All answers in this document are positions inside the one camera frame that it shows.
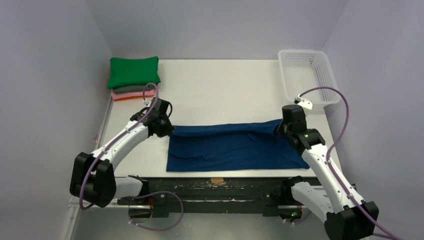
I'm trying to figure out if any blue t-shirt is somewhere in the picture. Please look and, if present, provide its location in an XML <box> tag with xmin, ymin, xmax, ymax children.
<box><xmin>166</xmin><ymin>119</ymin><xmax>309</xmax><ymax>172</ymax></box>

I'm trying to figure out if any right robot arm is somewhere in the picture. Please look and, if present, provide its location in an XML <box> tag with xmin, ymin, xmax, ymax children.
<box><xmin>276</xmin><ymin>104</ymin><xmax>379</xmax><ymax>240</ymax></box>

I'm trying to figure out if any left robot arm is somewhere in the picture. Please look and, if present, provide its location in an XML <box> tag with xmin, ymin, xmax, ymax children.
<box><xmin>69</xmin><ymin>97</ymin><xmax>175</xmax><ymax>210</ymax></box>

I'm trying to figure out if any orange folded t-shirt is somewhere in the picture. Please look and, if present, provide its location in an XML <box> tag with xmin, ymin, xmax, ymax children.
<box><xmin>112</xmin><ymin>96</ymin><xmax>145</xmax><ymax>102</ymax></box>

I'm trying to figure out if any pink folded t-shirt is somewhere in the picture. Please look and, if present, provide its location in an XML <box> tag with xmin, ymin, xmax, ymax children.
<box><xmin>111</xmin><ymin>90</ymin><xmax>156</xmax><ymax>98</ymax></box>

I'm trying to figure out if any grey folded t-shirt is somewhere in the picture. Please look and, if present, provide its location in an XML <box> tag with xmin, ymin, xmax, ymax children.
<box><xmin>112</xmin><ymin>84</ymin><xmax>156</xmax><ymax>94</ymax></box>

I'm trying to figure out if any white plastic basket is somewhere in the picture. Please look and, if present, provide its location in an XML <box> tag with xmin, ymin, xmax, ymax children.
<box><xmin>277</xmin><ymin>49</ymin><xmax>341</xmax><ymax>108</ymax></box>

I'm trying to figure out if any green folded t-shirt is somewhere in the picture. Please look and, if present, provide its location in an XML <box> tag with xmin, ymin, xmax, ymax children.
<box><xmin>107</xmin><ymin>56</ymin><xmax>161</xmax><ymax>90</ymax></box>

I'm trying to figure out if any brown tape piece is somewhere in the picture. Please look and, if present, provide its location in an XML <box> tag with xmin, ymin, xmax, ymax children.
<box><xmin>210</xmin><ymin>177</ymin><xmax>225</xmax><ymax>185</ymax></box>

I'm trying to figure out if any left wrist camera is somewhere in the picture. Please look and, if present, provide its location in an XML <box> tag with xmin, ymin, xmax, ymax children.
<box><xmin>143</xmin><ymin>100</ymin><xmax>151</xmax><ymax>107</ymax></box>

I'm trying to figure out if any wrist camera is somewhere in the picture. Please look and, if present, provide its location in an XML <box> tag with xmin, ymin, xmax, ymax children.
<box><xmin>294</xmin><ymin>95</ymin><xmax>313</xmax><ymax>112</ymax></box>
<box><xmin>143</xmin><ymin>100</ymin><xmax>151</xmax><ymax>107</ymax></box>

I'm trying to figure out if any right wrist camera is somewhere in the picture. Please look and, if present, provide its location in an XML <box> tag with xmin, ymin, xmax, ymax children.
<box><xmin>294</xmin><ymin>95</ymin><xmax>313</xmax><ymax>112</ymax></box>

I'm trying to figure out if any aluminium table frame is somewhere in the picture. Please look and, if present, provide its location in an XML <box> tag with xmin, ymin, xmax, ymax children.
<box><xmin>59</xmin><ymin>96</ymin><xmax>113</xmax><ymax>240</ymax></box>

